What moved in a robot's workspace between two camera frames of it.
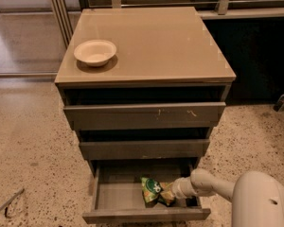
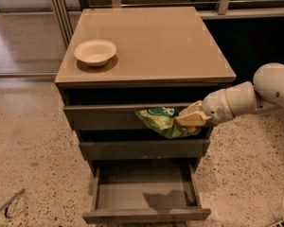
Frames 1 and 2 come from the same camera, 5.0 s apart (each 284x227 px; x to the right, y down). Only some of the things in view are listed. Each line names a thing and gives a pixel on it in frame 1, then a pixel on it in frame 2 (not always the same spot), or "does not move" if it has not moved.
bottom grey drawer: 117,195 does not move
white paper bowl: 95,52 does not move
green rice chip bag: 155,192 -> 163,120
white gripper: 179,189 -> 215,109
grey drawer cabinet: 145,88 does not move
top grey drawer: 142,116 does not move
